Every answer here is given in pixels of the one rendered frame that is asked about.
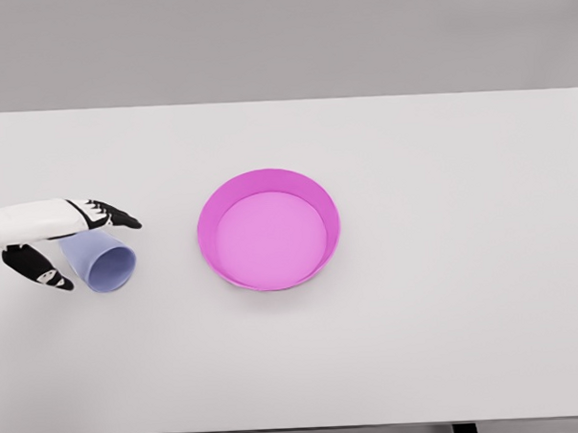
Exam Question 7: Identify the lavender plastic cup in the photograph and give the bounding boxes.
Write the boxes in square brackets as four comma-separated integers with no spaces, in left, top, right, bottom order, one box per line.
[58,226,140,296]

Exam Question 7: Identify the pink round plate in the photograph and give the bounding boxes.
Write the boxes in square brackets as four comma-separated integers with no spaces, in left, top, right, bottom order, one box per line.
[194,165,345,296]

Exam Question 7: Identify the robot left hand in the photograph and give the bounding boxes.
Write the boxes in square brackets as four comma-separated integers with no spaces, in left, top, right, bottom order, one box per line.
[0,194,147,295]

